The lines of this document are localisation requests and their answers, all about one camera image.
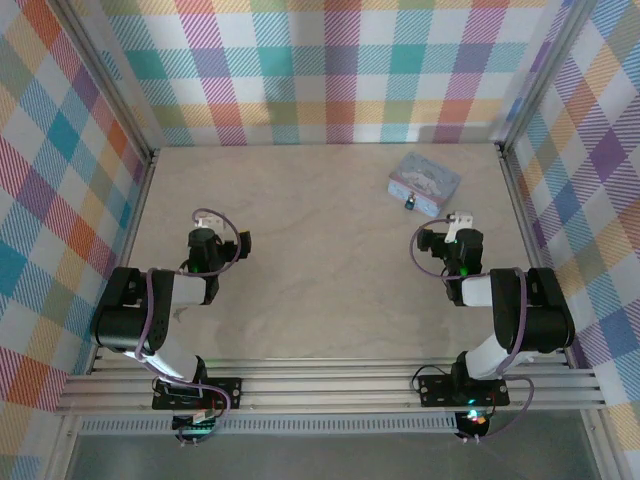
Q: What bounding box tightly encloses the light blue cartoon tin box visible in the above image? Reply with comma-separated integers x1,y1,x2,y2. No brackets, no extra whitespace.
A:
387,151,462,220

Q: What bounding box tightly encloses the wide aluminium base extrusion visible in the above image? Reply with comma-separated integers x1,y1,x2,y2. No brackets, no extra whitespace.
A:
53,368,610,417

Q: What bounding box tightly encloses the right controller board with lights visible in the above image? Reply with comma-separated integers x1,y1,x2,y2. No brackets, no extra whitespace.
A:
455,407,492,440

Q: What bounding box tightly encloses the green left controller board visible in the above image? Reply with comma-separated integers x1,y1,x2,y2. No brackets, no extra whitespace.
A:
172,407,222,445

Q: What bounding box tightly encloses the aluminium front leg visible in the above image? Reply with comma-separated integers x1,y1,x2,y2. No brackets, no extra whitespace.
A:
582,409,624,480
45,413,82,480

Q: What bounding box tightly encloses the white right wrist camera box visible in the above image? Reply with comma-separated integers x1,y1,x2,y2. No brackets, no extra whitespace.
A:
444,211,475,246

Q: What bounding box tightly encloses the aluminium side rail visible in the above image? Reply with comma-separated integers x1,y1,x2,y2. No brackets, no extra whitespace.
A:
494,142,576,369
87,147,161,376

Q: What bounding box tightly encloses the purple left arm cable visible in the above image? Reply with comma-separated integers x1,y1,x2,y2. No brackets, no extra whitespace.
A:
133,207,242,441

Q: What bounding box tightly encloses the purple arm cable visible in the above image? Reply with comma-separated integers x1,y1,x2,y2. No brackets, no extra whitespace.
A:
409,215,536,444
133,207,242,441

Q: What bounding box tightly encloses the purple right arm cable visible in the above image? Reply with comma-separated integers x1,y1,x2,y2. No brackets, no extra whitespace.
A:
409,215,536,444

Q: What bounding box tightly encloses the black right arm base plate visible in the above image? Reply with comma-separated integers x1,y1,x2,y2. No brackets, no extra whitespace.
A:
417,372,511,407

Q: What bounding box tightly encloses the thin aluminium table edge rail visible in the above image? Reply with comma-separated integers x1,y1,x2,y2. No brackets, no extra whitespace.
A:
85,355,574,375

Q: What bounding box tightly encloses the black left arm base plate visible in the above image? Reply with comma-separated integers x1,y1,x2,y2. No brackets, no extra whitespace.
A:
151,377,244,411

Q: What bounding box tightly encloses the grey slotted cable duct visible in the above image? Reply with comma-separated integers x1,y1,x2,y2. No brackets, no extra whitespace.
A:
79,412,459,435

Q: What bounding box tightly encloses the aluminium corner post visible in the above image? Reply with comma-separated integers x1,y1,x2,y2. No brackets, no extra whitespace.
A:
49,0,161,161
492,0,591,154

